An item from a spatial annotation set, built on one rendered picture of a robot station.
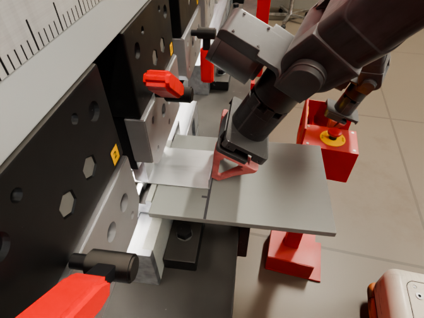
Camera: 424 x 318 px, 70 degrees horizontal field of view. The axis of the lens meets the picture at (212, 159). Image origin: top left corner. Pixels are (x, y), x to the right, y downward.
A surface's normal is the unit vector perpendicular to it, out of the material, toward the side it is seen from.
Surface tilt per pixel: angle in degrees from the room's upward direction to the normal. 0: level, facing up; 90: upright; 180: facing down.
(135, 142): 90
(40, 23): 90
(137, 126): 90
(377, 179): 0
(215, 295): 0
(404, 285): 6
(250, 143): 28
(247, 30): 32
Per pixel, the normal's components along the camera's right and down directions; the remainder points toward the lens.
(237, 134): 0.45, -0.58
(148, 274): -0.13, 0.69
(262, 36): 0.19, -0.27
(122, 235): 0.99, 0.08
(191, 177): -0.01, -0.72
